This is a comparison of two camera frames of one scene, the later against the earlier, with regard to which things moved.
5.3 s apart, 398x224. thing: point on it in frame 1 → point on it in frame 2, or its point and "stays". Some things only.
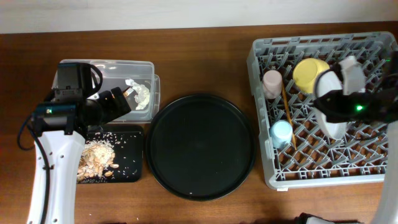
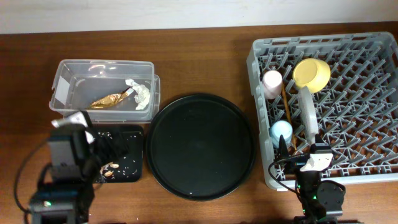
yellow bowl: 305,72 stays
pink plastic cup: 272,82 stays
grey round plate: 328,81 → 309,114
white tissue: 142,94 stays
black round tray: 201,147 stays
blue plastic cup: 281,133 stays
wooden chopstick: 288,114 stays
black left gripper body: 109,109 → 102,146
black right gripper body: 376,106 → 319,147
